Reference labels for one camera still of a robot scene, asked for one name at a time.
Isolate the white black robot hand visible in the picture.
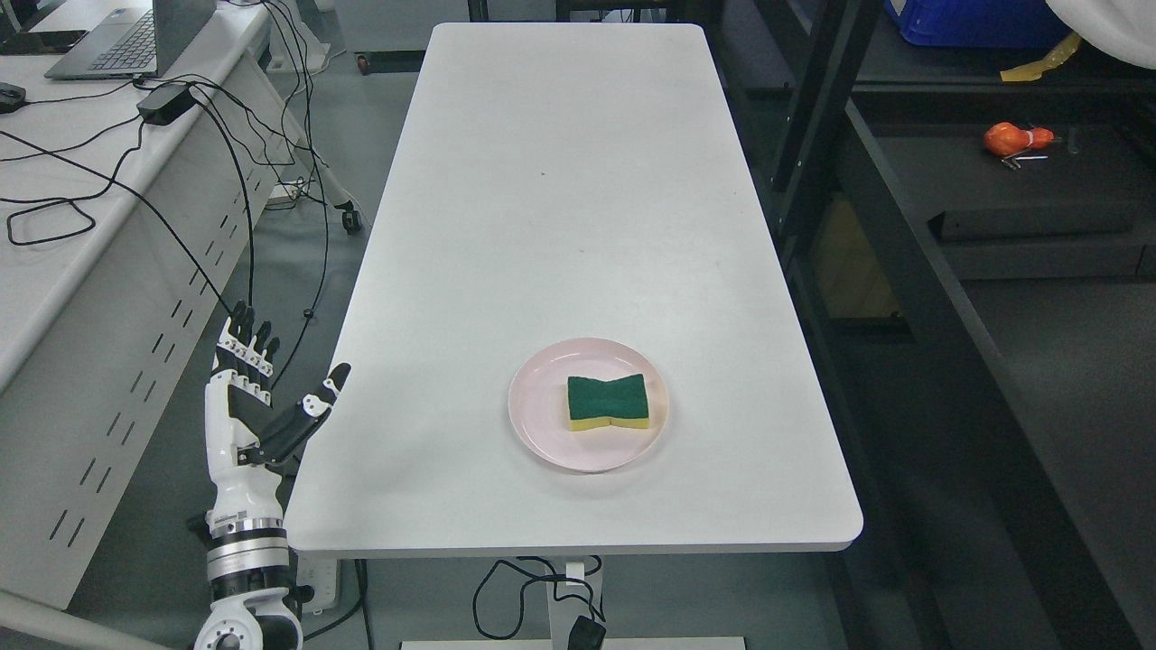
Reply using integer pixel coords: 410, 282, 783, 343
205, 301, 351, 535

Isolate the green yellow sponge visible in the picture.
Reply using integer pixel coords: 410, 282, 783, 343
566, 374, 651, 433

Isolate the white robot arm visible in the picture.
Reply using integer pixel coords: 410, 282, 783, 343
187, 516, 304, 649

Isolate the black metal shelf rack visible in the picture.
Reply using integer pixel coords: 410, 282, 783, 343
707, 1, 1153, 649

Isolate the white power strip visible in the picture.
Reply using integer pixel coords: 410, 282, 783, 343
296, 552, 341, 616

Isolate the pink round plate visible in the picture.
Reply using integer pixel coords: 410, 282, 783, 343
507, 338, 669, 473

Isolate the white side desk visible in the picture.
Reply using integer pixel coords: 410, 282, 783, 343
1, 3, 286, 610

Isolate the black power adapter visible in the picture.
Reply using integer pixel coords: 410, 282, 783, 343
136, 83, 199, 126

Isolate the white table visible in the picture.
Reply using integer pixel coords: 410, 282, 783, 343
286, 23, 864, 557

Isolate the grey laptop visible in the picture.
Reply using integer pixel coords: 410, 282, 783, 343
44, 1, 218, 79

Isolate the black smartphone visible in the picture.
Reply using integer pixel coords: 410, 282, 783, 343
1, 30, 89, 56

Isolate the blue plastic bin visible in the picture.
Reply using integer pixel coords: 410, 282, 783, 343
883, 1, 1070, 49

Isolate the orange plastic toy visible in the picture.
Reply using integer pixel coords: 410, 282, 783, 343
983, 121, 1055, 158

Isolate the black cable under table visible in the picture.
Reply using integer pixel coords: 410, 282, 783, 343
472, 555, 606, 650

